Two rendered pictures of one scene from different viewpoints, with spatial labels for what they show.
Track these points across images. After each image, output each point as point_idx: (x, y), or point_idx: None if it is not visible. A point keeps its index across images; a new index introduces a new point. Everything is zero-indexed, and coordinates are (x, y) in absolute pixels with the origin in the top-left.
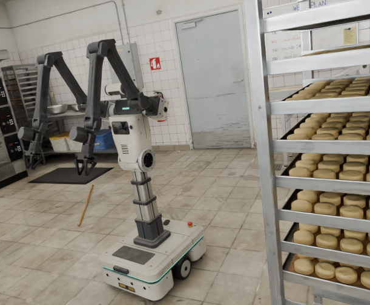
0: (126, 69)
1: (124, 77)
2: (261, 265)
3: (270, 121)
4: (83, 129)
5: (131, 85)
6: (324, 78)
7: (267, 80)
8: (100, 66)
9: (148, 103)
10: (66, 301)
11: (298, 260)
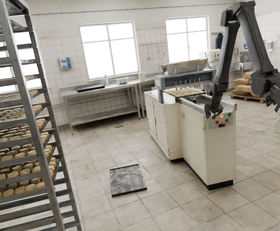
0: (252, 39)
1: (248, 48)
2: None
3: (44, 95)
4: (211, 86)
5: (254, 59)
6: (13, 100)
7: (40, 80)
8: (226, 35)
9: (261, 89)
10: None
11: (53, 158)
